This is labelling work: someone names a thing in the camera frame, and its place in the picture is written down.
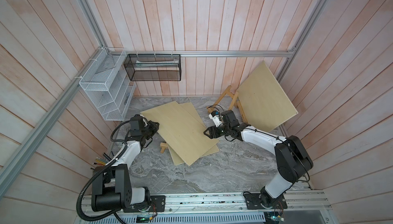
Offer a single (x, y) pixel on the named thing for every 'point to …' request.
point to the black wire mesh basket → (153, 67)
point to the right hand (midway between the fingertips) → (207, 130)
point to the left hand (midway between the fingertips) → (159, 125)
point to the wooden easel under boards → (163, 146)
